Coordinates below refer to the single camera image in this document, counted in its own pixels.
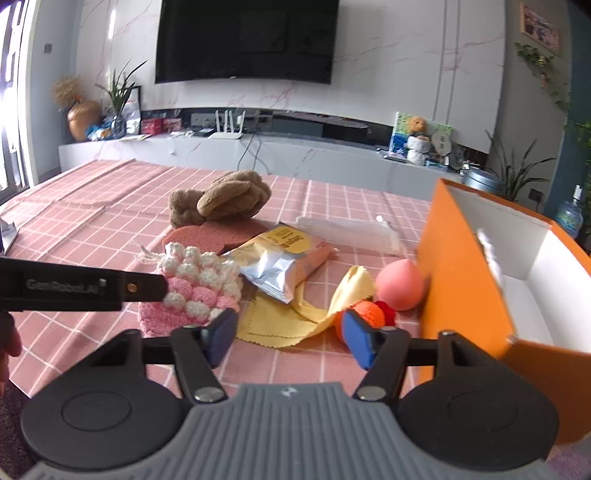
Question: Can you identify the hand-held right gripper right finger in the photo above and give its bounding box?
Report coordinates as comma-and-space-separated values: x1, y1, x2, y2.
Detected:
341, 309, 469, 401

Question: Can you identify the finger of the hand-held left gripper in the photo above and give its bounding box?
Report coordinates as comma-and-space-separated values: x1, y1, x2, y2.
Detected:
106, 270, 170, 304

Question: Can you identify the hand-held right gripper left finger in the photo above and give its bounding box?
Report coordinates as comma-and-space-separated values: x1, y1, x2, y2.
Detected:
111, 308, 238, 401

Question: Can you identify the orange crochet ball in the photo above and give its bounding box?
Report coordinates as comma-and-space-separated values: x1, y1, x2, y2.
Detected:
335, 300, 386, 343

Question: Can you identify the red crochet piece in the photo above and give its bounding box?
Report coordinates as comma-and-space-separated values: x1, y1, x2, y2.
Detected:
374, 301, 397, 329

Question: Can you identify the pink white crochet pouch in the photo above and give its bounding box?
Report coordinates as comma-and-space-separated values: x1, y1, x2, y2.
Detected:
136, 242, 243, 341

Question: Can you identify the yellow cleaning cloth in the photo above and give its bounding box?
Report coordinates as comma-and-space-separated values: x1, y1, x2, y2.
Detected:
236, 265, 377, 348

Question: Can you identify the pink egg makeup sponge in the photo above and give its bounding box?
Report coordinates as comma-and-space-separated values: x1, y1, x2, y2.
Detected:
375, 258, 428, 311

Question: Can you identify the reddish pink sponge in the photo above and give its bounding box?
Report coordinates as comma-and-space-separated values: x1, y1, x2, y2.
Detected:
161, 217, 269, 256

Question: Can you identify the yellow silver snack packet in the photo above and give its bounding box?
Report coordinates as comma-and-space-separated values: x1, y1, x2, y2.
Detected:
222, 222, 338, 304

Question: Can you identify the clear plastic bag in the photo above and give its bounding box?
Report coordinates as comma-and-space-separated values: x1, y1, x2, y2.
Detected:
295, 213, 402, 256

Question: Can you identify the orange cardboard box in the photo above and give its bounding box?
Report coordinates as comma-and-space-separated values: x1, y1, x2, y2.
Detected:
416, 178, 591, 446

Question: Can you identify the brown knotted plush toy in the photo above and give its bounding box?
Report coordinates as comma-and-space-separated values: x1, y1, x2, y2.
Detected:
167, 169, 272, 229

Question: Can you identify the person's left hand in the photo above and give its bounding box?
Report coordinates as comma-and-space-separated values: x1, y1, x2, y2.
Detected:
0, 311, 22, 395

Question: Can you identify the pink checkered tablecloth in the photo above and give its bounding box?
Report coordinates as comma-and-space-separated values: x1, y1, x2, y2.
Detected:
0, 159, 435, 398

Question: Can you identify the orange round vase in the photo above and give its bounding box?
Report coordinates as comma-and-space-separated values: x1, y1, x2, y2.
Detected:
67, 100, 103, 142

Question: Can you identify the white wifi router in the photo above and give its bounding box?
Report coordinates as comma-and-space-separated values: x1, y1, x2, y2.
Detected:
208, 110, 247, 140

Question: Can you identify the white red printed bag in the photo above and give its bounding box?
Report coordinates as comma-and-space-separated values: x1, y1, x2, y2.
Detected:
124, 85, 142, 134

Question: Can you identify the white low tv cabinet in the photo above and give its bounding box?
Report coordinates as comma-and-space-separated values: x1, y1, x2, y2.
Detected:
58, 134, 467, 199

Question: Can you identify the green plant in glass vase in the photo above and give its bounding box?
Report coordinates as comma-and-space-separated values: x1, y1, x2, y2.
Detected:
95, 60, 148, 138

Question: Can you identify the dried flower bunch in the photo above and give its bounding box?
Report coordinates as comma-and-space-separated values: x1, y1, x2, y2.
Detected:
52, 76, 84, 110

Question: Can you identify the white plush toy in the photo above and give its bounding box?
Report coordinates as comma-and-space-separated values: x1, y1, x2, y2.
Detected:
405, 136, 432, 166

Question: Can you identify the grey metal bin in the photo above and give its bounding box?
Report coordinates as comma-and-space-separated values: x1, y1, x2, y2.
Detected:
462, 168, 504, 195

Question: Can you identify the colourful canvas painting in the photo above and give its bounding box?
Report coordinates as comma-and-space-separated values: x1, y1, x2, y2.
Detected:
390, 112, 455, 164

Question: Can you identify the green potted plant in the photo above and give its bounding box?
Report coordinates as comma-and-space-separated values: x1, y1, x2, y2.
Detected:
485, 129, 555, 202

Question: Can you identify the blue water jug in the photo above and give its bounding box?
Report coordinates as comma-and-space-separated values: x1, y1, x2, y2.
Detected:
554, 185, 585, 238

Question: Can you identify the hanging green vine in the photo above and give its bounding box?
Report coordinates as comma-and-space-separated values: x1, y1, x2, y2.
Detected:
515, 42, 572, 114

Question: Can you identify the metal bracket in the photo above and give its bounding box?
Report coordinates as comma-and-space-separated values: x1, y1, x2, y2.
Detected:
0, 220, 19, 256

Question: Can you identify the black cable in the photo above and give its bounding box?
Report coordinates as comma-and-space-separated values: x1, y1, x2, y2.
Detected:
235, 131, 274, 176

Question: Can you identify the black wall television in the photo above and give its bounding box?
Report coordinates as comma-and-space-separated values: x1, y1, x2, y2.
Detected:
154, 0, 340, 85

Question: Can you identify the framed wall picture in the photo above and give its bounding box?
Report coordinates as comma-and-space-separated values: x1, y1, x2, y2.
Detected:
519, 2, 561, 57

